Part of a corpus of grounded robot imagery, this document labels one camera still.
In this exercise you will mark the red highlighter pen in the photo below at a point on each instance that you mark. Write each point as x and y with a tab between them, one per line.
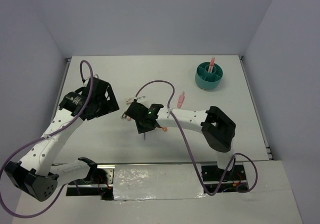
211	64

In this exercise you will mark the silver foil cover plate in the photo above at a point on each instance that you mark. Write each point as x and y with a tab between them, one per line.
156	182

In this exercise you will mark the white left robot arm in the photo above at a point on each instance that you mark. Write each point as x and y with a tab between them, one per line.
35	173

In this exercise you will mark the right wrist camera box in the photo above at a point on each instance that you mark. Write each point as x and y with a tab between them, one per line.
142	99

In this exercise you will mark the metal base rail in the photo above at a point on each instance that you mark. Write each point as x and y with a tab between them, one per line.
209	175

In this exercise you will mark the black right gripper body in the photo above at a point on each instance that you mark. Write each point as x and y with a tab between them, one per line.
142	128

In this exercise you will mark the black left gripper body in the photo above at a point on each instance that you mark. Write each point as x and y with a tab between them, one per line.
105	107

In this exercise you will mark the teal round pen holder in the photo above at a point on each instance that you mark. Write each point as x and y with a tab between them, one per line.
208	80

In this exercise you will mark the white staple box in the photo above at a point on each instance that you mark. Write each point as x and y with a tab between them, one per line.
130	100

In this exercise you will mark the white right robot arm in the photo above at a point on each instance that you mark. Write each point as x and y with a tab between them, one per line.
218	128

